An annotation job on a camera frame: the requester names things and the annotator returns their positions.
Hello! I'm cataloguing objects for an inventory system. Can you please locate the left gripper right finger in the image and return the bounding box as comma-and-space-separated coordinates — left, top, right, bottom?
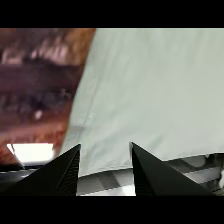
129, 141, 218, 197

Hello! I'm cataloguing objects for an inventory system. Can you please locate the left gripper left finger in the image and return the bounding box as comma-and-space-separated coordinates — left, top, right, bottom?
0, 143, 82, 197

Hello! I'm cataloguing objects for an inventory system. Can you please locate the pale green shirt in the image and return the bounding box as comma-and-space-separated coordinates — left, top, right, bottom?
59, 27, 224, 178

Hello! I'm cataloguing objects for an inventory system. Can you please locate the silver frame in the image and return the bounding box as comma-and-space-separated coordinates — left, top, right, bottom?
76, 152, 224, 197

